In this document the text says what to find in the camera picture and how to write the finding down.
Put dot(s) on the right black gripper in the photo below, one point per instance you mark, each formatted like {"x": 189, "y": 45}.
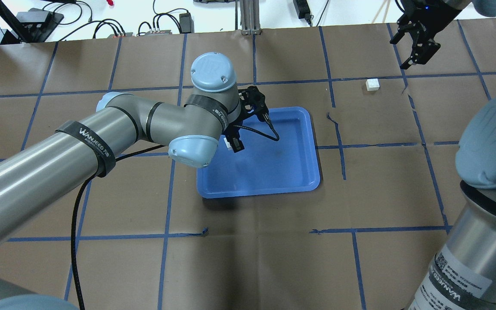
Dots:
{"x": 431, "y": 16}

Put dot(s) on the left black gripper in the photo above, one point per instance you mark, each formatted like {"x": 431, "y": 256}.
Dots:
{"x": 235, "y": 142}

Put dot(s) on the white block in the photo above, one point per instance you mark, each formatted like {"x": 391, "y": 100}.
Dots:
{"x": 228, "y": 146}
{"x": 372, "y": 84}

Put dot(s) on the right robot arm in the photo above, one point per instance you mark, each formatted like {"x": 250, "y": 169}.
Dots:
{"x": 462, "y": 274}

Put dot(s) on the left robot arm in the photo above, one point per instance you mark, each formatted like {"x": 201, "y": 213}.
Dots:
{"x": 80, "y": 151}

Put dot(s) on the blue plastic tray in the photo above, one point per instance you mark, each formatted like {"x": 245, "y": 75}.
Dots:
{"x": 265, "y": 166}

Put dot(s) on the black power adapter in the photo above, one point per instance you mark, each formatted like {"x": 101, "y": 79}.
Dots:
{"x": 302, "y": 9}

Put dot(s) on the aluminium frame post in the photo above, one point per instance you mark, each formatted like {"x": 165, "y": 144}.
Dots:
{"x": 249, "y": 16}

